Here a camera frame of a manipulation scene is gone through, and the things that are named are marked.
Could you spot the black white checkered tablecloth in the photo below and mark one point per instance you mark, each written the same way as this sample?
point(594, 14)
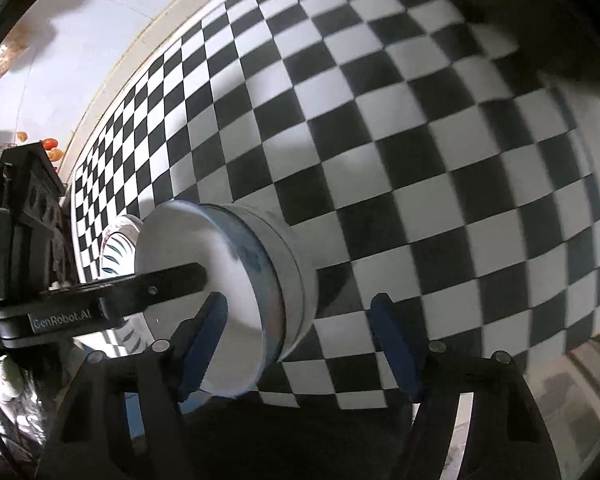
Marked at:
point(380, 110)

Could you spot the dark blurred object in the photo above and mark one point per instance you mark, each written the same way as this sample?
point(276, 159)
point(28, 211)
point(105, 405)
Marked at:
point(530, 10)

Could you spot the white floral plate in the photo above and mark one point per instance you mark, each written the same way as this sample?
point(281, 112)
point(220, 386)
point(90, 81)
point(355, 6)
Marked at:
point(190, 235)

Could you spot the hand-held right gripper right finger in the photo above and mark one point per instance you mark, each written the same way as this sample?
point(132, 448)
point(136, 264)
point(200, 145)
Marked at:
point(396, 345)

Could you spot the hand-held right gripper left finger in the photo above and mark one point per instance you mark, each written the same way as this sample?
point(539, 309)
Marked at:
point(205, 342)

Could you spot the black gas stove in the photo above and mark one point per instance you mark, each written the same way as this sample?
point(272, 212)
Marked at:
point(35, 195)

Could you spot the colourful wall sticker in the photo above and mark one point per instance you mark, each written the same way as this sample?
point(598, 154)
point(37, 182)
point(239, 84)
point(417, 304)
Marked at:
point(52, 146)

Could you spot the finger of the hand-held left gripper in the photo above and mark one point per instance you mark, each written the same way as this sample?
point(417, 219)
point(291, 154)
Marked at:
point(170, 282)

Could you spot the white plate dark leaf pattern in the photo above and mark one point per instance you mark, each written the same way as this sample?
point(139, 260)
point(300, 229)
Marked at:
point(117, 252)

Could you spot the blue box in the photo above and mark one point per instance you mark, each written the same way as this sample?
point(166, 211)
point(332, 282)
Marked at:
point(134, 412)

